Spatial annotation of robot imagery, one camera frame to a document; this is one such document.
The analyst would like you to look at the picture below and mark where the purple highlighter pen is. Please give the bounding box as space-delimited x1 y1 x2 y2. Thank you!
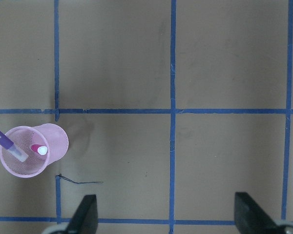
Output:
0 131 29 162

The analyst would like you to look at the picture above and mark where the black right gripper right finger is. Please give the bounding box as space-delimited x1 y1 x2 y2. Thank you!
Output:
234 192 278 234

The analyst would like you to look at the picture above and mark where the pink highlighter pen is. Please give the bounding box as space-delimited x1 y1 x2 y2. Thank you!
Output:
30 144 48 156

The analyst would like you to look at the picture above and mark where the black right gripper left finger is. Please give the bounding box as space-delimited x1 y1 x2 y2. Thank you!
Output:
64 195 98 234

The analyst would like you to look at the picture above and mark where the pink mesh cup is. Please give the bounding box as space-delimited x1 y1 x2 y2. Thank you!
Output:
0 123 69 178

